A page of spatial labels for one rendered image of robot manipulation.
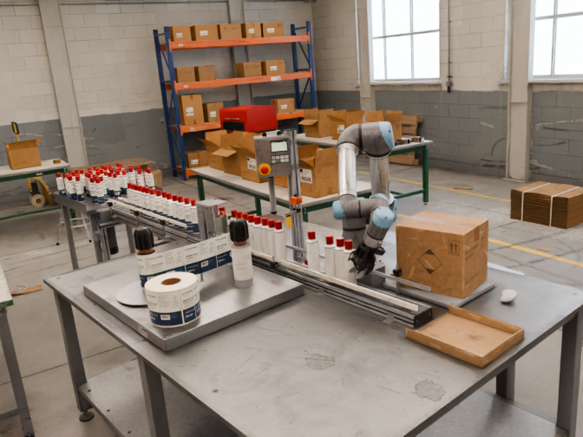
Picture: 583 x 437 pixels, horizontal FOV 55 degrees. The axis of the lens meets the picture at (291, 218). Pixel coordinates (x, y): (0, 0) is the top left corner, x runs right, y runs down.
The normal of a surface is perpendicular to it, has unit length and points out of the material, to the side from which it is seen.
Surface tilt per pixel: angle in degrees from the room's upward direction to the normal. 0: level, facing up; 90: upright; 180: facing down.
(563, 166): 90
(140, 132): 90
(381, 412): 0
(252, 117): 90
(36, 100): 90
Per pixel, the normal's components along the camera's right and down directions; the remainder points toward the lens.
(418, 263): -0.65, 0.26
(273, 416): -0.07, -0.96
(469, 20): -0.85, 0.21
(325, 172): 0.61, 0.19
